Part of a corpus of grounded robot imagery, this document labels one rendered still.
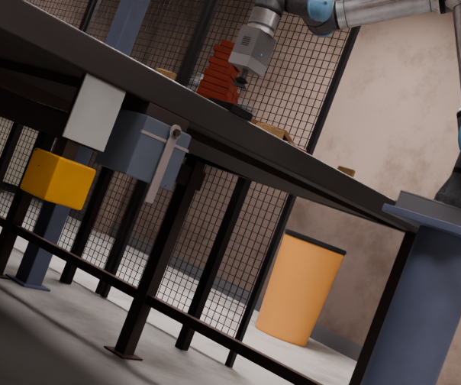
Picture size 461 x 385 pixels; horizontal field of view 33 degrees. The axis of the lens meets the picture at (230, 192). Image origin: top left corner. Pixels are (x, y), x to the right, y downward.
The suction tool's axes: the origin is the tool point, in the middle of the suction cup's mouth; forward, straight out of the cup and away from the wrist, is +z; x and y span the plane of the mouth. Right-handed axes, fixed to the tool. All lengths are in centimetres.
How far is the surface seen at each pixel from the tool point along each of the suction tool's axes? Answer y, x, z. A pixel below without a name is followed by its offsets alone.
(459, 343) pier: -351, -23, 60
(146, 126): 52, 22, 22
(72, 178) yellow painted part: 64, 21, 35
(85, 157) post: -118, -163, 33
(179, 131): 45, 24, 20
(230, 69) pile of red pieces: -71, -60, -19
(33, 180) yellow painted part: 68, 16, 38
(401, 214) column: -18, 47, 17
